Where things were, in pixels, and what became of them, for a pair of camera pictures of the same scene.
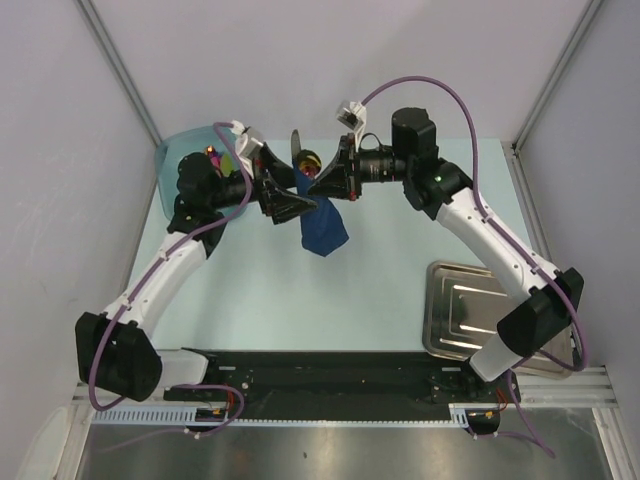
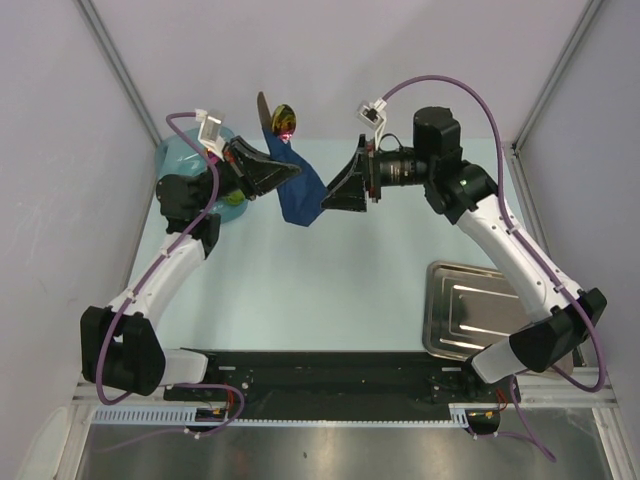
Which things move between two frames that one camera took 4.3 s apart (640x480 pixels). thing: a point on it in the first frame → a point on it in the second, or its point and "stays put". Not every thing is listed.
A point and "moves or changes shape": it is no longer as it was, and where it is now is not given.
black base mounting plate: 253,379 stays put
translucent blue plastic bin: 171,149 stays put
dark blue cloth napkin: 322,229 moves or changes shape
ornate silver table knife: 295,143 → 263,111
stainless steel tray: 463,307 stays put
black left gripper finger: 279,205 → 263,170
